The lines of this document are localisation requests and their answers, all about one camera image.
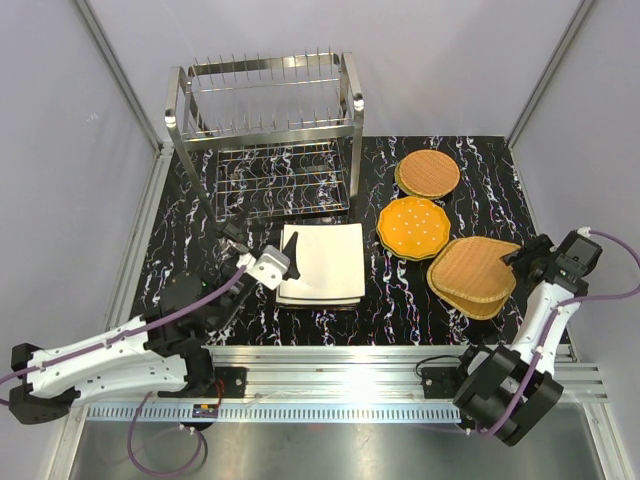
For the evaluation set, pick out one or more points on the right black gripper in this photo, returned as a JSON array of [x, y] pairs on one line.
[[539, 245]]

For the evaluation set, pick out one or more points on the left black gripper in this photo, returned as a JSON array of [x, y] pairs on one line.
[[232, 231]]

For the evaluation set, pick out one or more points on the woven yellow basket plate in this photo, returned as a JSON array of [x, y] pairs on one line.
[[472, 268], [472, 309]]

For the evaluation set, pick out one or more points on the grey square plate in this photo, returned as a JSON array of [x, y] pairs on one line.
[[280, 296]]

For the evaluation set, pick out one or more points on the cream square plate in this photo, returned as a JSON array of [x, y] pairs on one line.
[[330, 259]]

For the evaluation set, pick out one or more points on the floral square plate dark rim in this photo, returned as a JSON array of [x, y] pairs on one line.
[[329, 307]]

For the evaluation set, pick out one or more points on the orange polka dot plate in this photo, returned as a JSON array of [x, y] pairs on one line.
[[412, 208]]

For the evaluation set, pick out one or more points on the woven orange rattan plate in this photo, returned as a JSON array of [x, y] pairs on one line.
[[430, 173]]

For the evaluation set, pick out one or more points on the woven bamboo plate green rim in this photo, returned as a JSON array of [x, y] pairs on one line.
[[402, 186]]

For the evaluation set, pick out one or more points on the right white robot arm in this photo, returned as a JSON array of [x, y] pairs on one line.
[[507, 390]]

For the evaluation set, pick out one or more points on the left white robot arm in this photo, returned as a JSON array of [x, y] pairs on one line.
[[162, 350]]

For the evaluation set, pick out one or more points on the steel two-tier dish rack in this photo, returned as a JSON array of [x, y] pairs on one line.
[[270, 137]]

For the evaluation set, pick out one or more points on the black marble pattern mat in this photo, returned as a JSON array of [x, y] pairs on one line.
[[398, 307]]

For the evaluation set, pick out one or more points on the left small control board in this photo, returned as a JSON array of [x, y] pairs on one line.
[[205, 411]]

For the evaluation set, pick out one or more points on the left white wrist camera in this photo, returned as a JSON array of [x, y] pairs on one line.
[[268, 268]]

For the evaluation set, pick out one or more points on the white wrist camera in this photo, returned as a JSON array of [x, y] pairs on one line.
[[268, 268], [584, 231]]

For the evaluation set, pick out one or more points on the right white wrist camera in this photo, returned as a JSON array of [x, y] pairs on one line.
[[584, 231]]

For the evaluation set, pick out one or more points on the aluminium mounting rail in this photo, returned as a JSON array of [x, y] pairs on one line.
[[364, 375]]

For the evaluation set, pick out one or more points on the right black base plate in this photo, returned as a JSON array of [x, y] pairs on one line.
[[443, 382]]

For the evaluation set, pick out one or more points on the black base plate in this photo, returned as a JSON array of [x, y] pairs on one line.
[[228, 382], [443, 382]]

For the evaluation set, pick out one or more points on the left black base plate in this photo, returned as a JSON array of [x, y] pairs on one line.
[[228, 382]]

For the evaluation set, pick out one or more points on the left aluminium frame post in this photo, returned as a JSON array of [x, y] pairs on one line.
[[107, 52]]

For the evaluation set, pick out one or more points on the aluminium frame post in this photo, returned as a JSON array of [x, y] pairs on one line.
[[562, 48], [107, 52]]

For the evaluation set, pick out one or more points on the slotted cable duct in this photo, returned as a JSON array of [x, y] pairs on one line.
[[428, 413]]

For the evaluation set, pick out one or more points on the right aluminium frame post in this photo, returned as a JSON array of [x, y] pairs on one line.
[[562, 48]]

